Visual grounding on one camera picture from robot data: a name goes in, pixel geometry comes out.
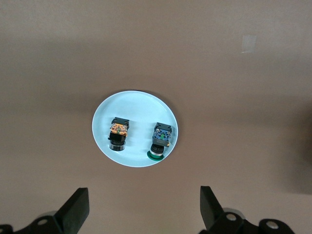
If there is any light blue round plate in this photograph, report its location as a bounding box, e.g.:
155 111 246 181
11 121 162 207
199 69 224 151
92 90 179 168

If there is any orange push button switch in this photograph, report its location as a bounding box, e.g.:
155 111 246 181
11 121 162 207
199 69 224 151
107 117 131 151

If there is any clear tape patch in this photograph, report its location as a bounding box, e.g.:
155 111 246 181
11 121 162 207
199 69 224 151
241 35 257 54

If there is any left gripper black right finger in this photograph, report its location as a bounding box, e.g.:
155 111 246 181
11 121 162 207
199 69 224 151
198 185 301 234

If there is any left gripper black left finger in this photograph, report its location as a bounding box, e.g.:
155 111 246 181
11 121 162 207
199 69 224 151
0 187 90 234

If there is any green push button switch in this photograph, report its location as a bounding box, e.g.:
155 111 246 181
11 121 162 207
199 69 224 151
147 122 174 162

